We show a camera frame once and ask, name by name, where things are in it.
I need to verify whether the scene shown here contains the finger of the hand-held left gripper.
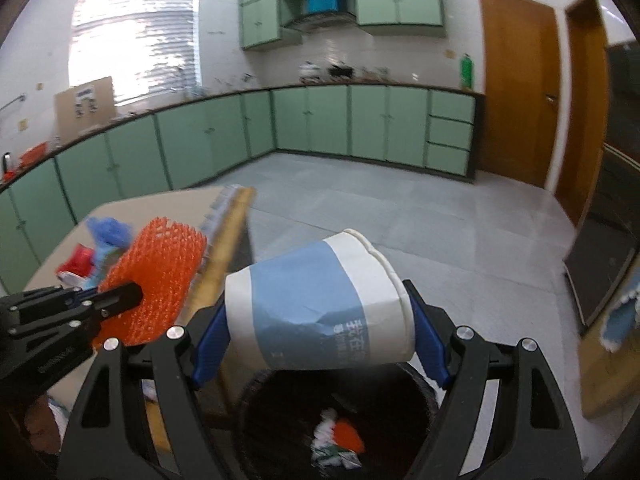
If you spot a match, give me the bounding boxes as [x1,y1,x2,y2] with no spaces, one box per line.
[0,286,68,311]
[60,282,144,333]

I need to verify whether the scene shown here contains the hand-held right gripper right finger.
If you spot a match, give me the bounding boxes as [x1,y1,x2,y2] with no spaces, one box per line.
[400,279,586,480]

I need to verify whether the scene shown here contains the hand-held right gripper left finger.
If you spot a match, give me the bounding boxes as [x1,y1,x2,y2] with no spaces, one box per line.
[57,305,236,480]

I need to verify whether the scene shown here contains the orange foam net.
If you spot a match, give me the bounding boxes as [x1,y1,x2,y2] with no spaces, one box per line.
[92,216,207,348]

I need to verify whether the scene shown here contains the blue plastic bag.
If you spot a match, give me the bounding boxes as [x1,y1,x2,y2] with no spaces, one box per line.
[86,216,133,251]

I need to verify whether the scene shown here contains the round bin with black bag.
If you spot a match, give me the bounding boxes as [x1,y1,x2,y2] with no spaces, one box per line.
[234,360,443,480]

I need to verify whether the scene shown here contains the white blue paper cup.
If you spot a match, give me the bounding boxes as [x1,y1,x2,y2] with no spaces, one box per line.
[224,228,417,372]

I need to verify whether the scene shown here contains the small printed carton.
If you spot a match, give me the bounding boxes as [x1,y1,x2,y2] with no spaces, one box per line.
[312,447,363,468]

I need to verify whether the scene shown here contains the wooden table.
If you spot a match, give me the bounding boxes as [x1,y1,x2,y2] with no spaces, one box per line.
[155,187,256,453]

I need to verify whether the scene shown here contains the grey patterned cloth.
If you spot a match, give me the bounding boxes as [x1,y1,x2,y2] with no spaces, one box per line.
[202,185,241,241]

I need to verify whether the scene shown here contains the orange basin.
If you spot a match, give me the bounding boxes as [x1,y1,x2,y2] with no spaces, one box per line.
[19,142,51,166]

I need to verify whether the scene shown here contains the cardboard box with white label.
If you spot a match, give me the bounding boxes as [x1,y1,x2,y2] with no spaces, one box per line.
[54,76,117,136]

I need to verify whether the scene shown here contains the plain cardboard box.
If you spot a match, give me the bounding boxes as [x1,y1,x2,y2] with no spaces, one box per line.
[579,330,640,420]

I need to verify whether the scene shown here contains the black glass cabinet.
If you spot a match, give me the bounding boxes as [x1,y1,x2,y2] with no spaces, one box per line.
[564,40,640,328]

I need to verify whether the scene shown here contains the blue scalloped cloth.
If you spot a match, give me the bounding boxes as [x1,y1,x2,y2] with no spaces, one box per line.
[597,270,640,353]

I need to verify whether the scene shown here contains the green base cabinets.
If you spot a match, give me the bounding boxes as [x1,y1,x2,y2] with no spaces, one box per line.
[0,84,486,296]

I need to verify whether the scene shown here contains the window blind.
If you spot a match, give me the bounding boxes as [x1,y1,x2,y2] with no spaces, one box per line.
[67,0,201,106]

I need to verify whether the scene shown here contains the wooden door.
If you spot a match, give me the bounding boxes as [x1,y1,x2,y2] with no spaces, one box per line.
[477,0,561,191]
[555,0,611,228]

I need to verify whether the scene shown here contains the range hood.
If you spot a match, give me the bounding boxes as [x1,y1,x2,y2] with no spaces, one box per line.
[280,12,357,33]

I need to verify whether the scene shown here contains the blue box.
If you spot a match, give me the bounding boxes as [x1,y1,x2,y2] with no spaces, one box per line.
[305,0,346,16]

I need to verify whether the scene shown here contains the green wall cabinets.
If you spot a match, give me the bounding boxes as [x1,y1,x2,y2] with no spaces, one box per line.
[239,0,447,51]

